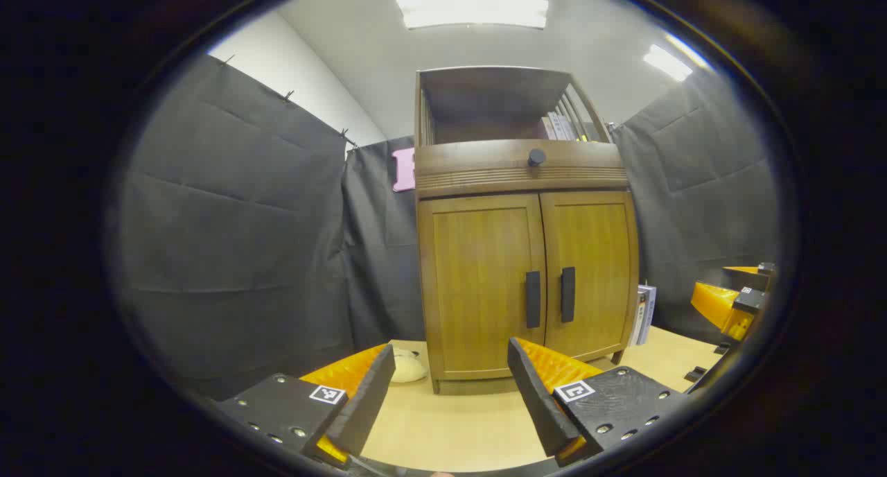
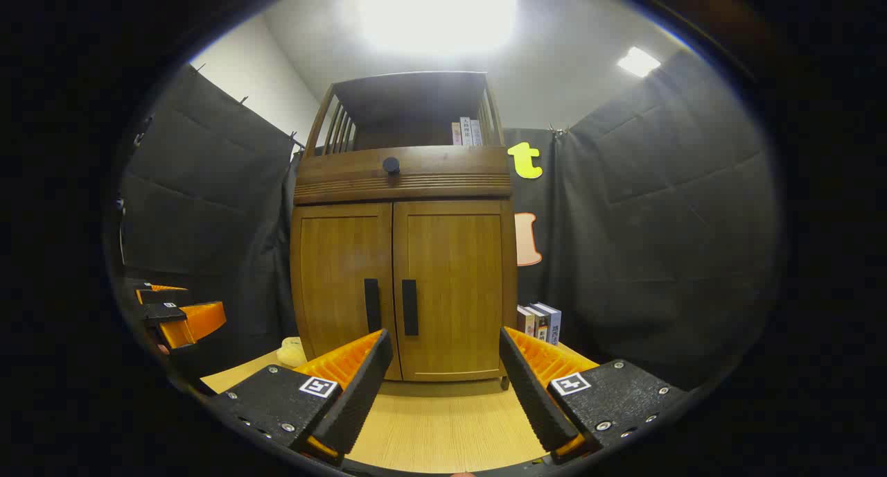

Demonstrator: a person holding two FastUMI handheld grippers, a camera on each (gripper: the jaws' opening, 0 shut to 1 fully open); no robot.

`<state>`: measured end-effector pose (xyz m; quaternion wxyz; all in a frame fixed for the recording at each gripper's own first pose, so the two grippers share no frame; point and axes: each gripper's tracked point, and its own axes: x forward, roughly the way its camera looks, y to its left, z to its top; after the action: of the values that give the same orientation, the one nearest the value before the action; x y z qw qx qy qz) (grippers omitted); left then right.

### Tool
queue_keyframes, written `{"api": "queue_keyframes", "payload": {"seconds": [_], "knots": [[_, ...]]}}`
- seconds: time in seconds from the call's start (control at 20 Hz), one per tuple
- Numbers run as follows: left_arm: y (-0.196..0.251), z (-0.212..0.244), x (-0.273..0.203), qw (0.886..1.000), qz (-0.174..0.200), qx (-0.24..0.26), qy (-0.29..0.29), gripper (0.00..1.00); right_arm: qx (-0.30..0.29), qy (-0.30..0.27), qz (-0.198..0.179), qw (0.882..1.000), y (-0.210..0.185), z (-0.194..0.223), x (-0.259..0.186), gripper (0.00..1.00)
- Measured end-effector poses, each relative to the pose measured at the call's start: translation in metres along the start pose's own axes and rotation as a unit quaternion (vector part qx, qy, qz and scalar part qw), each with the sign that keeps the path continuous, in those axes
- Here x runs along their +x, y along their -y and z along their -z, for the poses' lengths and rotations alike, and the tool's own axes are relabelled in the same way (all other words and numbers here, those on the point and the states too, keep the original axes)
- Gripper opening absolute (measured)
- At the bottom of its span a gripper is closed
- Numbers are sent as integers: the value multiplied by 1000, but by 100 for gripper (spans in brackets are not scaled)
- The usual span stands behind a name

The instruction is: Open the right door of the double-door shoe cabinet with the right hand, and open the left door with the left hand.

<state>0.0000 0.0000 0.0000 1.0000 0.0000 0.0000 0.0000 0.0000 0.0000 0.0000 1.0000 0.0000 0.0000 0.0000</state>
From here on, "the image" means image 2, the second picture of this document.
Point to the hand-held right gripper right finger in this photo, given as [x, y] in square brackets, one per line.
[533, 394]

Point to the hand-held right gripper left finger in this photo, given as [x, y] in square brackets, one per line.
[360, 394]

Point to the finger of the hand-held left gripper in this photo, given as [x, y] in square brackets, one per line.
[197, 321]
[163, 295]

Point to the wooden cabinet door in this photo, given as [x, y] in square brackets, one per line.
[454, 283]
[339, 276]

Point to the wooden double-door shoe cabinet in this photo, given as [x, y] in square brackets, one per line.
[409, 102]

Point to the dark upright book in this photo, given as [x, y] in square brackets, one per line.
[539, 324]

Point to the brown upright book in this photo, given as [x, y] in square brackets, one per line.
[523, 321]

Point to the cream soft object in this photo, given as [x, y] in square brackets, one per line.
[291, 353]

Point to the black backdrop cloth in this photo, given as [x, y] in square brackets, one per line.
[658, 220]

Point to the wooden drawer with black knob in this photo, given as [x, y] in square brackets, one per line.
[450, 165]

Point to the grey book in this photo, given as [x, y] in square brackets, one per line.
[476, 133]

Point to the pink book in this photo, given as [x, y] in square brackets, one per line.
[456, 134]

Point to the small ceiling light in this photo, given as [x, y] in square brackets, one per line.
[638, 61]

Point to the large ceiling light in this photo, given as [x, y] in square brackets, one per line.
[436, 12]

